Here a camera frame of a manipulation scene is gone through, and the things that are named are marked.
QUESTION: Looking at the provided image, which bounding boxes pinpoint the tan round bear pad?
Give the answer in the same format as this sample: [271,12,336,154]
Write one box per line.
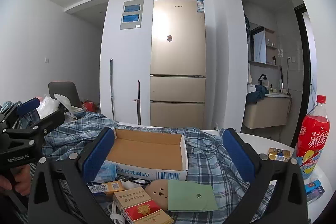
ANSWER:
[145,179,168,211]

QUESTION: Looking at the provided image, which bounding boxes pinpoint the dark blue towel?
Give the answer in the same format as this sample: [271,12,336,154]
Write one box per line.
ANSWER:
[246,85,269,104]

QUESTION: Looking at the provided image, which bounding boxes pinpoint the grey chair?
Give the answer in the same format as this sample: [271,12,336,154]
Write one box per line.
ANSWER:
[48,81,82,108]

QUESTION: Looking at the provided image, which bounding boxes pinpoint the bathroom mirror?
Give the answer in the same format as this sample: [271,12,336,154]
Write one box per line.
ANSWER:
[249,23,266,64]

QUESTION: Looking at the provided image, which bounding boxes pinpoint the blue tissue pack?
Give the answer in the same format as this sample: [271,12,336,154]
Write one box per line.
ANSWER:
[92,160,117,184]

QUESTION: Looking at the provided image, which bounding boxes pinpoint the fridge magnet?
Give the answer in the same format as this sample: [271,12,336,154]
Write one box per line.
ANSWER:
[167,35,173,42]

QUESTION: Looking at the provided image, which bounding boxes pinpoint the red soda bottle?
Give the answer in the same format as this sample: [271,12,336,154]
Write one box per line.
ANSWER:
[294,95,330,180]

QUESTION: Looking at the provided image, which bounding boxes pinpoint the red bag on floor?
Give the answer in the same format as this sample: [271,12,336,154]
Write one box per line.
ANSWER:
[82,100,97,113]

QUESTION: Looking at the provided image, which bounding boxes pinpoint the white plastic bag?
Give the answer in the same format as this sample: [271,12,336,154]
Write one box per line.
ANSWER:
[37,96,60,119]

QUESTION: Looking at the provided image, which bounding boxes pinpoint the wall electrical panel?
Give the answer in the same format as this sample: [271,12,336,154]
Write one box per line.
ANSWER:
[120,0,144,30]

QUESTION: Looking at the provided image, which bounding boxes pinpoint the white charging cable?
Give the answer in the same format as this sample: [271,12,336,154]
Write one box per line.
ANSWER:
[107,200,127,224]

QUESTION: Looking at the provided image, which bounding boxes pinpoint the grey mop handle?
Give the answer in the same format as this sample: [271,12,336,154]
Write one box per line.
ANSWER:
[109,59,115,120]

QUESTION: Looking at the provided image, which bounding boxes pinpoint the gold cigarette pack on table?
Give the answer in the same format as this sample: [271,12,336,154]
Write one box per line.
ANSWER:
[268,148,291,162]

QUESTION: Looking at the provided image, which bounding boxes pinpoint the blue plaid shirt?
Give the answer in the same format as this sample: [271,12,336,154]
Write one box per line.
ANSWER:
[1,110,274,223]

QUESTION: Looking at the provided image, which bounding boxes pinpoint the beige bathroom vanity cabinet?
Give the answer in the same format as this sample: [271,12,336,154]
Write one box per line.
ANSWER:
[243,94,291,130]

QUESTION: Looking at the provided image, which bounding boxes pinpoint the gold three-door refrigerator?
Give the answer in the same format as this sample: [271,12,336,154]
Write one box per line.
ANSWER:
[150,0,206,128]

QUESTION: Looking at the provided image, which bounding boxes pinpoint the red-tipped pole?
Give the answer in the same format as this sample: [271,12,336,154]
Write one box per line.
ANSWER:
[133,80,141,125]

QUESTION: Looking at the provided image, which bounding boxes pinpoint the person's left hand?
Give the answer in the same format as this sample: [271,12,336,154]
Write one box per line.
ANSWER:
[0,165,32,196]

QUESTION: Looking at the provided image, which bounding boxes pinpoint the red cigarette pack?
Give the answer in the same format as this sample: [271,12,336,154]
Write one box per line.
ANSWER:
[113,187,174,224]

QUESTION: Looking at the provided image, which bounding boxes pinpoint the green snap pouch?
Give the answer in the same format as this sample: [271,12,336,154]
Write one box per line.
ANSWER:
[167,180,218,212]

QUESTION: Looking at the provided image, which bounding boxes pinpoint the cardboard tray box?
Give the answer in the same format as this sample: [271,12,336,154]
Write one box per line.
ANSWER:
[106,128,189,181]

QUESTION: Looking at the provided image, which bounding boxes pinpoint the gold blue cigarette pack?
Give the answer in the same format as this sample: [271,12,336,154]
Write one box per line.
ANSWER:
[88,181,125,195]

